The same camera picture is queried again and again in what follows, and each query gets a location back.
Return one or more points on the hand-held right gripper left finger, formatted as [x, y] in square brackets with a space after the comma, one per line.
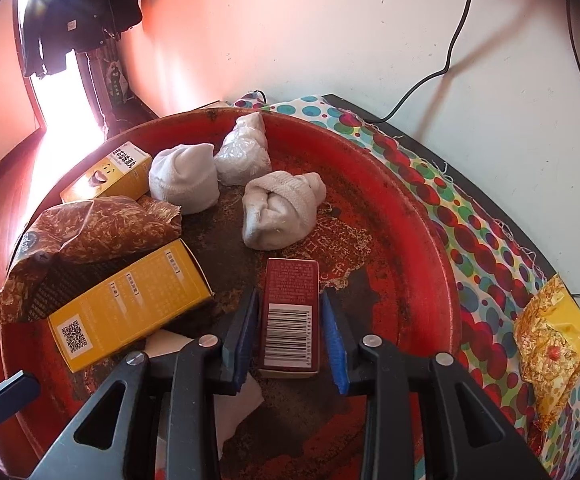
[242, 355]

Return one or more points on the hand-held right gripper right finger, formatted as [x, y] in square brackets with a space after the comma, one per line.
[335, 355]

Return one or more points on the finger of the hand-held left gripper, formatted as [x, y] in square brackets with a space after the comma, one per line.
[12, 392]

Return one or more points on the dark red barcode box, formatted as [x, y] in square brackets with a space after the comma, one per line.
[290, 300]

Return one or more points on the large yellow box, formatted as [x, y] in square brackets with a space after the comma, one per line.
[129, 305]

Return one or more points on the round red tray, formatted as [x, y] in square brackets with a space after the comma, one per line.
[395, 220]

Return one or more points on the knotted white sock bundle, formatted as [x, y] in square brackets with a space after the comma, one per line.
[280, 210]

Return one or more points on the brown chocolate snack packet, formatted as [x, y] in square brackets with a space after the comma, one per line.
[89, 230]

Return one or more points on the white paper sheet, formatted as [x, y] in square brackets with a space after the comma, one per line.
[240, 410]

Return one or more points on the polka dot tablecloth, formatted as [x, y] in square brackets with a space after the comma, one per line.
[475, 240]

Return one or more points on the plastic-wrapped white bundle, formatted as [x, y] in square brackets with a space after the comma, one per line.
[245, 155]

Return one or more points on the small yellow smiley-face box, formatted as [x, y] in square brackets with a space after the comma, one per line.
[114, 170]

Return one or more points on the yellow snack packet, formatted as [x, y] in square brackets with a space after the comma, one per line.
[560, 340]

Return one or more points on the hanging small bag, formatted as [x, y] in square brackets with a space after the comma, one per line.
[115, 82]

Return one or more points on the hanging dark clothing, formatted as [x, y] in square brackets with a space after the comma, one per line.
[79, 10]

